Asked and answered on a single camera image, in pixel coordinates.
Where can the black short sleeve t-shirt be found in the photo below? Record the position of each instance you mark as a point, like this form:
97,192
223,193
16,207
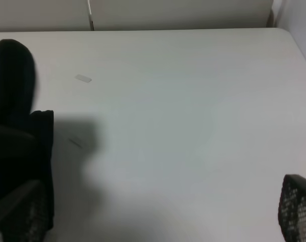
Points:
26,136

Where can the clear tape piece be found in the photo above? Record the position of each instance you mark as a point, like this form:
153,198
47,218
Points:
83,78

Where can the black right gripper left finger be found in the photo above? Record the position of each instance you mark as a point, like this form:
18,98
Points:
24,213

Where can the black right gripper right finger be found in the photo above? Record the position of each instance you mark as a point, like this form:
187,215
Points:
292,208

